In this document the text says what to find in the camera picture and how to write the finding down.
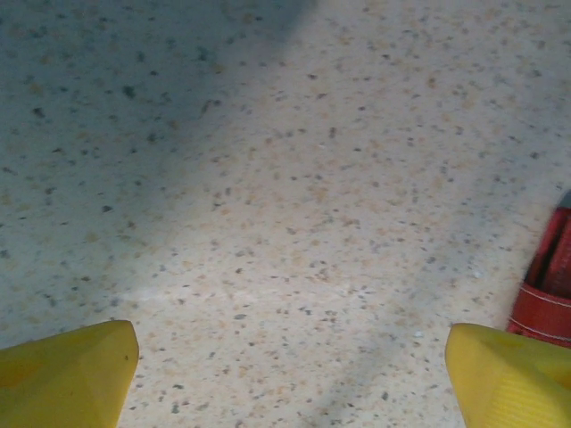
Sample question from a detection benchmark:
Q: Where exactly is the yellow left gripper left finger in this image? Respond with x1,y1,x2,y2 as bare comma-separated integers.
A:
0,319,140,428

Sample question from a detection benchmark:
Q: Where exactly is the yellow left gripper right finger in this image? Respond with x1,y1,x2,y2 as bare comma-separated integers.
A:
445,323,571,428

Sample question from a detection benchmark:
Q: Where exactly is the red leather card holder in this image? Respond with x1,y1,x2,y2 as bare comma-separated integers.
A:
507,191,571,350

